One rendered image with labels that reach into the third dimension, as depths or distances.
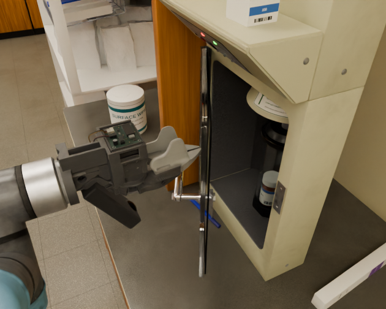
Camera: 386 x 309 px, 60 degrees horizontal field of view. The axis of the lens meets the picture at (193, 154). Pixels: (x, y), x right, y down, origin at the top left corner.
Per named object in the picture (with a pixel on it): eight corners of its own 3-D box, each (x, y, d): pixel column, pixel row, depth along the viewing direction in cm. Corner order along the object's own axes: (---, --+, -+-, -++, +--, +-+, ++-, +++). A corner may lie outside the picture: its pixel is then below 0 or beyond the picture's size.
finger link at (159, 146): (200, 124, 52) (143, 140, 49) (200, 154, 56) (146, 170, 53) (191, 114, 54) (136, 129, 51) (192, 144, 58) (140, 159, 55)
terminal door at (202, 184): (203, 183, 96) (206, 45, 71) (202, 281, 72) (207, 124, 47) (200, 183, 96) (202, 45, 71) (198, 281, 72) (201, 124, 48)
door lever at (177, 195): (200, 173, 70) (201, 163, 68) (200, 206, 63) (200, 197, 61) (174, 172, 70) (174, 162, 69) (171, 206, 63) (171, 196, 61)
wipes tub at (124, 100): (141, 115, 134) (136, 81, 125) (152, 132, 125) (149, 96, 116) (108, 123, 130) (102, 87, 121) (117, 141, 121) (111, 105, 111)
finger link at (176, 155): (209, 135, 50) (151, 151, 47) (208, 165, 54) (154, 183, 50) (200, 124, 52) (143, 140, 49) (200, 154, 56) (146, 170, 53)
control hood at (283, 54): (206, 33, 71) (207, -19, 65) (309, 102, 48) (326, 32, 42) (154, 41, 67) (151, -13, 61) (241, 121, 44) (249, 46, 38)
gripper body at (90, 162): (152, 144, 45) (58, 170, 41) (156, 190, 50) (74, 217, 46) (134, 116, 51) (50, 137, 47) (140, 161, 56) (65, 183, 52)
